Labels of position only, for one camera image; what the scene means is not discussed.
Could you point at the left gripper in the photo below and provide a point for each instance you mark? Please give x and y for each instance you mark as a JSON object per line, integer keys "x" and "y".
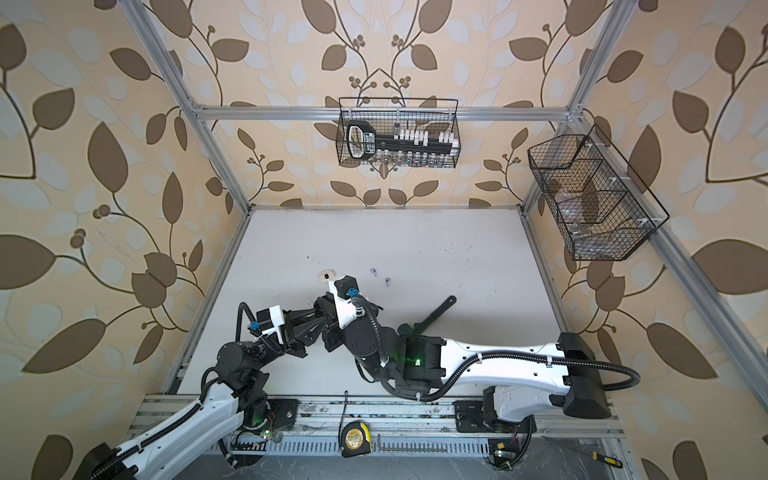
{"x": 292, "y": 336}

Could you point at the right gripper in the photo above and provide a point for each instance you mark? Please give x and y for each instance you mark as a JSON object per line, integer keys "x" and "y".
{"x": 334, "y": 331}

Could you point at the white earbud charging case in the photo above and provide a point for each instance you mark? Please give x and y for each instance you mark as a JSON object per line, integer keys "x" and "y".
{"x": 326, "y": 275}

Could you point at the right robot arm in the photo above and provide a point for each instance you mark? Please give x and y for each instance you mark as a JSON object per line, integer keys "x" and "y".
{"x": 517, "y": 382}

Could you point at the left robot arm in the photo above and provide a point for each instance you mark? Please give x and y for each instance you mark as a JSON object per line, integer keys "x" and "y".
{"x": 230, "y": 390}

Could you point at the green pipe wrench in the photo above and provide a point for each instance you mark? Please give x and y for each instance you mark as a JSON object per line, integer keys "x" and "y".
{"x": 419, "y": 328}

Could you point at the yellow black tape measure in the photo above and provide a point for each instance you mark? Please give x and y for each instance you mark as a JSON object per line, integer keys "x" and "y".
{"x": 355, "y": 440}

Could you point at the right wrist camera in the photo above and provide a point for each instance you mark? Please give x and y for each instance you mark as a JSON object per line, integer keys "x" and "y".
{"x": 346, "y": 311}

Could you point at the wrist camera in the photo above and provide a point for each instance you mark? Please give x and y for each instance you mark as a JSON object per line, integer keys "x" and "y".
{"x": 346, "y": 311}
{"x": 267, "y": 322}

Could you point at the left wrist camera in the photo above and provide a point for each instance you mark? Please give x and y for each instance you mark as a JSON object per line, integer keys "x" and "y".
{"x": 267, "y": 322}

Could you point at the black wire basket back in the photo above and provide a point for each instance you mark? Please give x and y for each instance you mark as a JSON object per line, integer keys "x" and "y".
{"x": 432, "y": 114}

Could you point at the black wire basket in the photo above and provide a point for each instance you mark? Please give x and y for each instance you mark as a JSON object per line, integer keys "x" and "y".
{"x": 601, "y": 205}
{"x": 432, "y": 114}

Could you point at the black wire basket right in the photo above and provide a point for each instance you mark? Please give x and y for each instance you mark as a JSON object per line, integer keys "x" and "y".
{"x": 601, "y": 205}

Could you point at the yellow handled screwdriver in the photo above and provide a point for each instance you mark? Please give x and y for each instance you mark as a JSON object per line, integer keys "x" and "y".
{"x": 611, "y": 461}

